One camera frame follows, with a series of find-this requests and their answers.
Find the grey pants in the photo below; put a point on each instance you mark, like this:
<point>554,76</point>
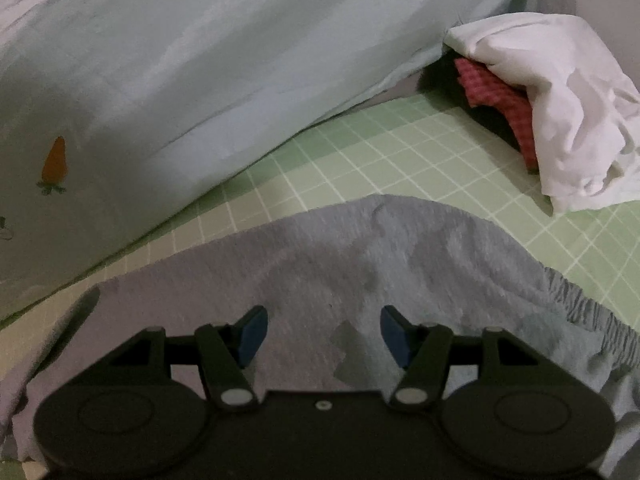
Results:
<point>310,270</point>

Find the carrot print blanket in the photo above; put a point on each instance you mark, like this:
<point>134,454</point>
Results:
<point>200,60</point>

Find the white garment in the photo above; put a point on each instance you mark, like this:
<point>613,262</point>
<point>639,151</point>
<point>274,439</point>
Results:
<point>575,135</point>

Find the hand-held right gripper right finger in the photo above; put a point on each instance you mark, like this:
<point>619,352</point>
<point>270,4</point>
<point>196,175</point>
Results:
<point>395,335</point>

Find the red checked garment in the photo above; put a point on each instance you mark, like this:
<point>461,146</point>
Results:
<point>495,90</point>

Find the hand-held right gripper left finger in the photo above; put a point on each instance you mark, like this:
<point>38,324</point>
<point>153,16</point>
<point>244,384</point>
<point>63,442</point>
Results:
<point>252,332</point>

